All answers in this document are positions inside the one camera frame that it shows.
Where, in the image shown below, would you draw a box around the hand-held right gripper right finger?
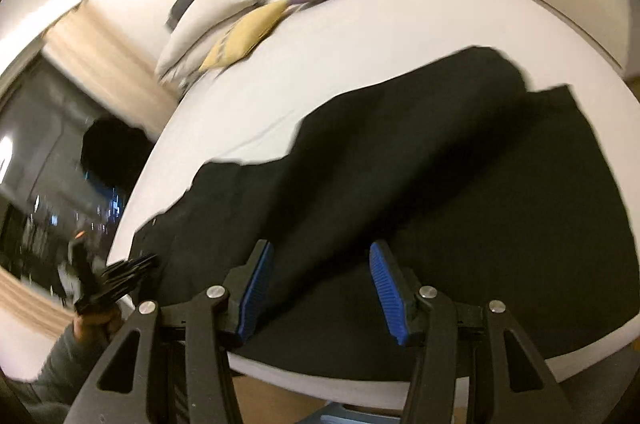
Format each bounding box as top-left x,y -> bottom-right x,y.
369,240 -> 577,424

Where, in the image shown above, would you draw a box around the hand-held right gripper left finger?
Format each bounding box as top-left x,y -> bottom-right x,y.
62,240 -> 276,424

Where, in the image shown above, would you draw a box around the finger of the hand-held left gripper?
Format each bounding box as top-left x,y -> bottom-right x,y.
99,268 -> 153,302
106,253 -> 160,279

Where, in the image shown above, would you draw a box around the black pants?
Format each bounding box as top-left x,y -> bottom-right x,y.
129,46 -> 640,362

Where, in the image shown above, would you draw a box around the person's left forearm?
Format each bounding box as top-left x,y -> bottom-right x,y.
7,329 -> 110,424

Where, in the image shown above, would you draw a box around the person's left hand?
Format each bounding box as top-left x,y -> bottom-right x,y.
74,303 -> 125,347

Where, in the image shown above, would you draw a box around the beige curtain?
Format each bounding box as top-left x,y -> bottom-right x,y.
44,10 -> 178,127
0,268 -> 76,341

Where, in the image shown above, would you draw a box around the dark round object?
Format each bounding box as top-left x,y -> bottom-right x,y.
80,116 -> 157,193

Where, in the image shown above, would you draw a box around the dark window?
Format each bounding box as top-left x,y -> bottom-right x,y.
0,54 -> 157,305

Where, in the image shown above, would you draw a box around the blue plastic object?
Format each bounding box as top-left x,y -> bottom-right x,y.
300,405 -> 407,424

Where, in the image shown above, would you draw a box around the yellow pillow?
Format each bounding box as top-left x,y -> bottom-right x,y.
199,0 -> 292,72

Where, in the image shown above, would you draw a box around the white pillow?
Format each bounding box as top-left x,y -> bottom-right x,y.
155,0 -> 281,85

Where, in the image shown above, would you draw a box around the white bed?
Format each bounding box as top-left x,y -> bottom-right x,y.
107,0 -> 635,397

